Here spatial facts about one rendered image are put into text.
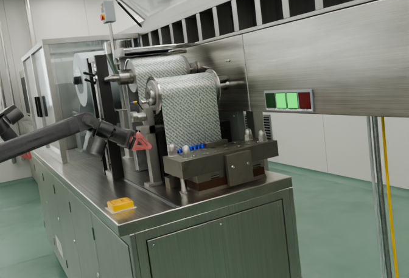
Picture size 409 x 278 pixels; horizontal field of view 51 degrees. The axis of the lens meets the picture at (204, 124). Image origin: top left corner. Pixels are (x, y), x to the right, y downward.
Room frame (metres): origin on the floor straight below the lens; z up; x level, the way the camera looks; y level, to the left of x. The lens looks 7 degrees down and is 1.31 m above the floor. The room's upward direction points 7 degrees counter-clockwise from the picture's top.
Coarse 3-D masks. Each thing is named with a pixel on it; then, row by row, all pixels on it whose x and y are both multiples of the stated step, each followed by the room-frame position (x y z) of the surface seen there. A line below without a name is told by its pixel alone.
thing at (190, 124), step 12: (168, 108) 1.61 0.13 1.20; (180, 108) 1.63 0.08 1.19; (192, 108) 1.65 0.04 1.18; (204, 108) 1.68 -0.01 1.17; (216, 108) 1.70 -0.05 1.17; (168, 120) 1.60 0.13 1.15; (180, 120) 1.63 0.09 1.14; (192, 120) 1.65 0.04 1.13; (204, 120) 1.67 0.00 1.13; (216, 120) 1.70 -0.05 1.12; (168, 132) 1.60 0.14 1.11; (180, 132) 1.62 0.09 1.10; (192, 132) 1.65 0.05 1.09; (204, 132) 1.67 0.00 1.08; (216, 132) 1.69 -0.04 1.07; (168, 144) 1.60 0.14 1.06; (180, 144) 1.62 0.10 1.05; (192, 144) 1.64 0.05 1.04
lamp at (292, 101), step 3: (288, 93) 1.44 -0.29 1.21; (291, 93) 1.43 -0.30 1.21; (294, 93) 1.41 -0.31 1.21; (288, 96) 1.44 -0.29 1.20; (291, 96) 1.43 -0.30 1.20; (294, 96) 1.41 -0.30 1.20; (288, 99) 1.44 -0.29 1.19; (291, 99) 1.43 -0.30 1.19; (294, 99) 1.41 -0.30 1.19; (288, 102) 1.44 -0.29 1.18; (291, 102) 1.43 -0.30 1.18; (294, 102) 1.42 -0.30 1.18; (297, 102) 1.40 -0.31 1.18; (288, 105) 1.44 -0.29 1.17; (291, 105) 1.43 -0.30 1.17; (294, 105) 1.42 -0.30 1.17; (297, 105) 1.40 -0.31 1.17
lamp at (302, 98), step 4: (308, 92) 1.35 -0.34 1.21; (300, 96) 1.39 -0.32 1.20; (304, 96) 1.37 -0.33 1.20; (308, 96) 1.35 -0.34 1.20; (300, 100) 1.39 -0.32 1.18; (304, 100) 1.37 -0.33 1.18; (308, 100) 1.36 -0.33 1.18; (300, 104) 1.39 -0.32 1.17; (304, 104) 1.37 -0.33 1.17; (308, 104) 1.36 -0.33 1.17
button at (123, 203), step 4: (112, 200) 1.42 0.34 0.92; (116, 200) 1.41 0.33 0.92; (120, 200) 1.41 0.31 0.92; (124, 200) 1.40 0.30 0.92; (128, 200) 1.39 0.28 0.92; (108, 204) 1.40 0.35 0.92; (112, 204) 1.37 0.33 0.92; (116, 204) 1.36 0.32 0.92; (120, 204) 1.37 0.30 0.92; (124, 204) 1.37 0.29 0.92; (128, 204) 1.38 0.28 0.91; (132, 204) 1.38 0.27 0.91; (112, 208) 1.36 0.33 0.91; (116, 208) 1.36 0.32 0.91; (120, 208) 1.36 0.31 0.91; (124, 208) 1.37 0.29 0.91
